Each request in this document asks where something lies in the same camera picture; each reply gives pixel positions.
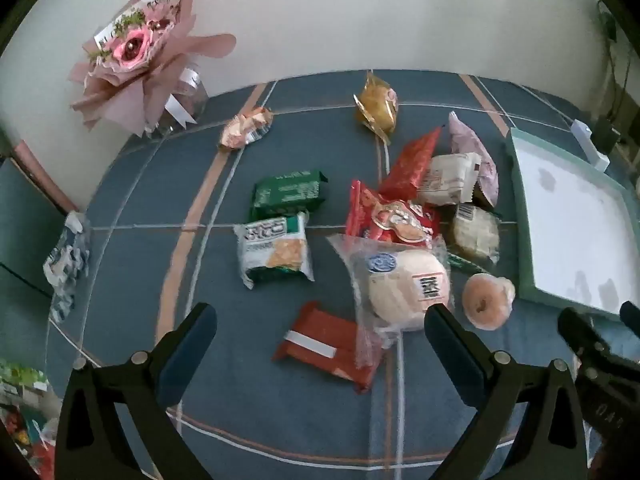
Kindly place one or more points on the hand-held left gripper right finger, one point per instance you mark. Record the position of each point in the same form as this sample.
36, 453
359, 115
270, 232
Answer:
447, 345

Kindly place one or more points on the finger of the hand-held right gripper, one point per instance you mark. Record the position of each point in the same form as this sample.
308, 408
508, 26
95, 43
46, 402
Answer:
631, 316
575, 330

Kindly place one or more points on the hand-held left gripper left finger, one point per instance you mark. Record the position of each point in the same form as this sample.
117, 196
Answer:
192, 345

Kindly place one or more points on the peach pudding cup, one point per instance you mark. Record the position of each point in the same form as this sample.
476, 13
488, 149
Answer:
485, 305

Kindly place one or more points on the clear bread bun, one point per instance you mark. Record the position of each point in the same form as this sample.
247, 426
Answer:
400, 285

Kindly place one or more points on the teal-rimmed white tray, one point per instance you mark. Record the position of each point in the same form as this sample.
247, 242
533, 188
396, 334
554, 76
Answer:
570, 220

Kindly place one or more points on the beige cake packet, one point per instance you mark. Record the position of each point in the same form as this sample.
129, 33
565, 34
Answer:
475, 232

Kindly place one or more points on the white green cracker packet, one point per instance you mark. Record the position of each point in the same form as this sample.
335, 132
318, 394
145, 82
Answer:
272, 252

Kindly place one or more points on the red orange striped packet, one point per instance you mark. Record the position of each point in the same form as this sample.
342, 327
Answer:
320, 342

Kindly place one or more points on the red pictured snack packet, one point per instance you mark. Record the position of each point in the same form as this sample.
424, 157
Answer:
395, 217

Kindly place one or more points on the pink white snack packet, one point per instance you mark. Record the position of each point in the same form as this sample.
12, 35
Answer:
245, 127

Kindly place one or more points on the yellow snack packet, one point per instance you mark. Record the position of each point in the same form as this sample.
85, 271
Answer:
375, 105

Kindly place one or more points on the white wrapped snack packet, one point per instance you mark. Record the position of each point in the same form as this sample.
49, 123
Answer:
447, 177

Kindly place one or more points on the white power strip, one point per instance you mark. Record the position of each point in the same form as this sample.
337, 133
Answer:
590, 147

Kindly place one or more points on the green snack packet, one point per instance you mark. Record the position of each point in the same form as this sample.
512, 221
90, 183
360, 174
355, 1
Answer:
287, 192

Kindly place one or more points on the pile of colourful packets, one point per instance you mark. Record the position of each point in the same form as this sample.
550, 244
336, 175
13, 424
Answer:
25, 410

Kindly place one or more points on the plain red snack packet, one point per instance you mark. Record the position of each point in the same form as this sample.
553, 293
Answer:
412, 167

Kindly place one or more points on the purple snack packet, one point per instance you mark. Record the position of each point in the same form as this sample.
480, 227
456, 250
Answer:
467, 142

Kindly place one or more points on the pink flower bouquet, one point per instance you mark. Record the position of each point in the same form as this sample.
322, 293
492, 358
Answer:
150, 60

